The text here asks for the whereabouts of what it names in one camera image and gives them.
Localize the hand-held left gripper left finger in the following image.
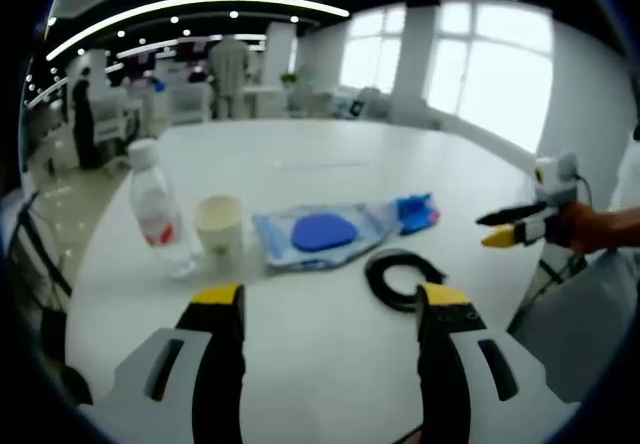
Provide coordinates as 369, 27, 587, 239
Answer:
79, 283, 247, 444

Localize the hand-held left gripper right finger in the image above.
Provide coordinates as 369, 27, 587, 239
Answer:
415, 282, 584, 444

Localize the blue tissue packet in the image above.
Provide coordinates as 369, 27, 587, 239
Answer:
389, 192, 442, 237

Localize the black cable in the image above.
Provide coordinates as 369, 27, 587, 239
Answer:
363, 248, 449, 313

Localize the white paper cup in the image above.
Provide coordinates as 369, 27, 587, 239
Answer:
193, 194, 246, 269

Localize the wet wipes pack blue lid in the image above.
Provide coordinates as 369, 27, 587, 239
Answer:
251, 199, 396, 271

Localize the clear plastic bottle red label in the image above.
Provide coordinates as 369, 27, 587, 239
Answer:
127, 138, 197, 279

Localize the person's right hand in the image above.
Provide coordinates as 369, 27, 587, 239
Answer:
554, 202, 619, 255

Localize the large window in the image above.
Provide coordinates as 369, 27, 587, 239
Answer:
339, 6, 406, 93
427, 1, 556, 148

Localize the white table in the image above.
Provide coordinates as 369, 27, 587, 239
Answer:
64, 117, 544, 430

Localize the curved ceiling light strip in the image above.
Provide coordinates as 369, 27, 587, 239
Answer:
45, 0, 351, 63

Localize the thin gripper cable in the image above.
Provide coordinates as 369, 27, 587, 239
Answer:
573, 173, 595, 206

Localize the black metal frame chair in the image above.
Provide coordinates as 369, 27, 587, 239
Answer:
7, 191, 96, 408

